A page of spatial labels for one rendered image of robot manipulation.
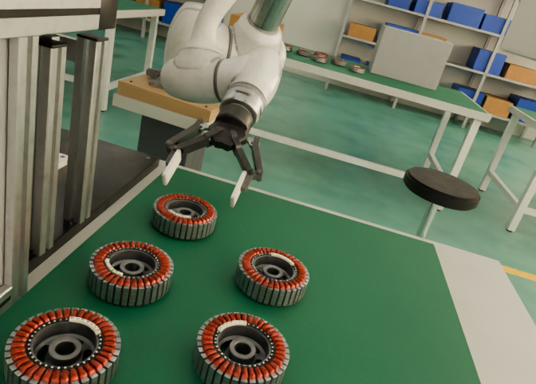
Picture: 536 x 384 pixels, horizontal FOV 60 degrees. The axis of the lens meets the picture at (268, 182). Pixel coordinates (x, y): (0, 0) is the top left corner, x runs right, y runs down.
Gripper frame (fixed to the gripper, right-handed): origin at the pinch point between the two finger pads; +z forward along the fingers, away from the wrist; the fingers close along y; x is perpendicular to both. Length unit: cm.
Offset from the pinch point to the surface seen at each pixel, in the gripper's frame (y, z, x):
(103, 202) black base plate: -13.1, 11.1, -3.0
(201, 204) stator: 1.9, 3.8, -0.5
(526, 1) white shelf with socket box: 29, 21, -58
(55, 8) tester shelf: -10.1, 12.0, -41.5
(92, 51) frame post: -12.8, 4.7, -30.1
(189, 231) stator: 2.9, 11.2, -3.3
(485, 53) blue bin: 176, -534, 289
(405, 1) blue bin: 54, -547, 255
